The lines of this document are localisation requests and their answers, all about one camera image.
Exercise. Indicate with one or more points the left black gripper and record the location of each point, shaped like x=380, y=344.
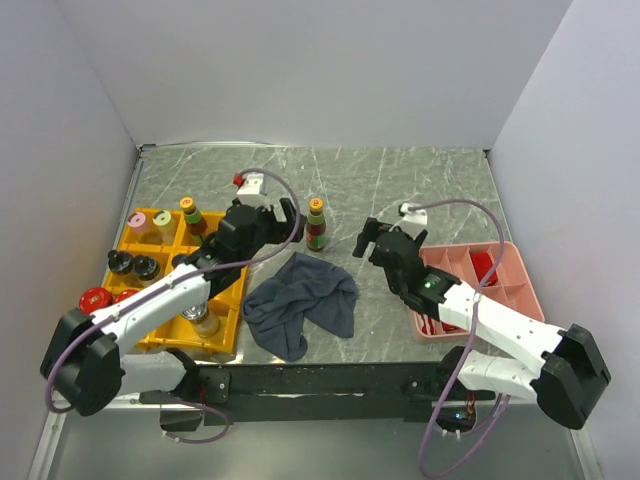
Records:
x=278, y=230

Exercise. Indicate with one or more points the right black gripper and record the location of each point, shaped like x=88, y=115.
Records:
x=372, y=229

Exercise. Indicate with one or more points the yellow cap chili sauce bottle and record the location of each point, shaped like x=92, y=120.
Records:
x=316, y=225

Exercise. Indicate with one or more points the yellow cap green label bottle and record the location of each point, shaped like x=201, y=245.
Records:
x=196, y=224

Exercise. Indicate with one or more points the green lid cream bottle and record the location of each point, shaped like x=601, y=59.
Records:
x=164, y=222

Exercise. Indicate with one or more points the salt grinder black top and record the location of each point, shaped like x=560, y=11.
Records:
x=203, y=322

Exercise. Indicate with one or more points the white powder bottle black cap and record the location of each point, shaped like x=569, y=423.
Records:
x=146, y=269

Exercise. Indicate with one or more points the round black cap dark bottle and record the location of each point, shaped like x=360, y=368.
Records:
x=121, y=266

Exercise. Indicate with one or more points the red lid sauce jar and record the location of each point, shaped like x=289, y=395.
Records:
x=124, y=295
x=93, y=299

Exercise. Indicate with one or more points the small black lid spice jar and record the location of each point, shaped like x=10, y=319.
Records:
x=181, y=259

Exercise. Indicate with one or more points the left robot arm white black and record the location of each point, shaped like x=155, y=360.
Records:
x=88, y=360

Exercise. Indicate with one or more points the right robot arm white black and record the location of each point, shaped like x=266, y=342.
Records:
x=562, y=370

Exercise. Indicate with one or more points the dark blue cloth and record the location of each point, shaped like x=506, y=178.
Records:
x=304, y=288

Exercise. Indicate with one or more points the red white striped packet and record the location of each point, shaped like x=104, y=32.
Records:
x=429, y=327

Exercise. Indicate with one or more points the red packet in tray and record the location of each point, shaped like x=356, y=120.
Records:
x=482, y=263

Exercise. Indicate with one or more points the pink compartment tray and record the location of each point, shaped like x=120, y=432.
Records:
x=514, y=288

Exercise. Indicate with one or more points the pink lid bottle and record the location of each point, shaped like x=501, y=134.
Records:
x=139, y=227

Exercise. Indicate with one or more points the yellow compartment organizer tray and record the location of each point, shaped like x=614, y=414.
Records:
x=177, y=332

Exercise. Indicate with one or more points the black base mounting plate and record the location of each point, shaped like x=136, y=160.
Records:
x=304, y=392

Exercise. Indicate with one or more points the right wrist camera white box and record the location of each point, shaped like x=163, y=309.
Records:
x=411, y=222

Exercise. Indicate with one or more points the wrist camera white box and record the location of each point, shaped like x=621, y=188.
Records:
x=411, y=222
x=251, y=189

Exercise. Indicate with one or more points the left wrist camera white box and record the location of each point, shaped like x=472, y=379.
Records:
x=251, y=189

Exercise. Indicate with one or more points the aluminium frame rail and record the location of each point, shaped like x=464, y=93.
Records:
x=123, y=441

